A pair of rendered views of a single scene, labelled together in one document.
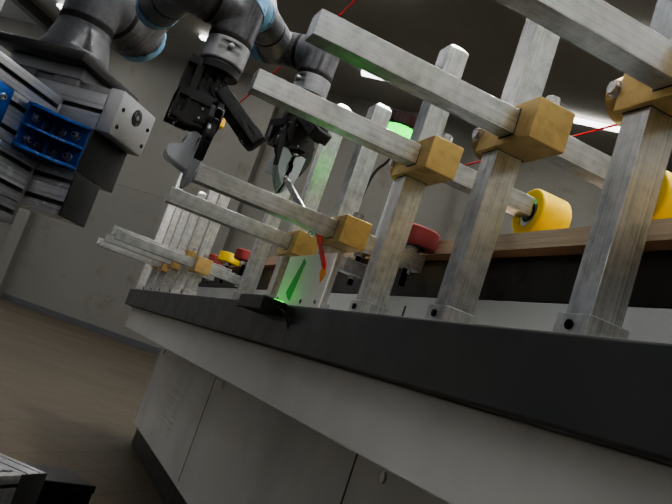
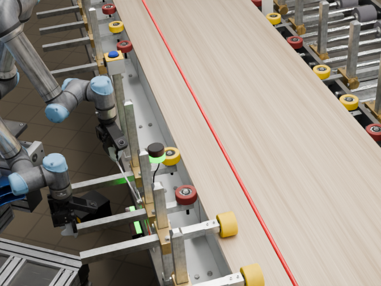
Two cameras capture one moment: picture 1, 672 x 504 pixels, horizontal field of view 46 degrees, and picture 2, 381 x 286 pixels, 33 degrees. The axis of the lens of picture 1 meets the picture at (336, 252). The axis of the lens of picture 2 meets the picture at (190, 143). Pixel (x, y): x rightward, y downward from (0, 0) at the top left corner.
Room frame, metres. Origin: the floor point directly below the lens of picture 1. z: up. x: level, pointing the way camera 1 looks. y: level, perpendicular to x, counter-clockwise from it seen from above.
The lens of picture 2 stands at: (-0.40, -0.37, 2.45)
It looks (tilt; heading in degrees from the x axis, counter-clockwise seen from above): 36 degrees down; 6
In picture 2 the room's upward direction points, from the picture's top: 5 degrees counter-clockwise
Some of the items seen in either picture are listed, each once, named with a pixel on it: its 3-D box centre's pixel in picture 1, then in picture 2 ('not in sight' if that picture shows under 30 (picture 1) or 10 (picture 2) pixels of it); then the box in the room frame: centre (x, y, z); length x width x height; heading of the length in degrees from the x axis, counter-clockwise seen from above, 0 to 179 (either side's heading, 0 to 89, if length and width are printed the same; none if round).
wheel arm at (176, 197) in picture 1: (269, 235); (123, 178); (1.57, 0.14, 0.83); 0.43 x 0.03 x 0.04; 109
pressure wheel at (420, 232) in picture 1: (410, 256); (186, 202); (1.40, -0.13, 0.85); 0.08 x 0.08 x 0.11
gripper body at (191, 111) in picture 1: (202, 98); (62, 207); (1.25, 0.29, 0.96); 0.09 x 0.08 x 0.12; 109
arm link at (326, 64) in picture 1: (320, 55); (101, 92); (1.58, 0.17, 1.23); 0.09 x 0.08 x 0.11; 72
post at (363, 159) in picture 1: (340, 226); (149, 201); (1.39, 0.01, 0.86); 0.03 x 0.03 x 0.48; 19
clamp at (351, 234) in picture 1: (343, 235); (152, 208); (1.37, 0.00, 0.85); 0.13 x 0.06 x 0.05; 19
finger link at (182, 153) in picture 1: (182, 156); (69, 231); (1.24, 0.28, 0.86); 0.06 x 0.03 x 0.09; 109
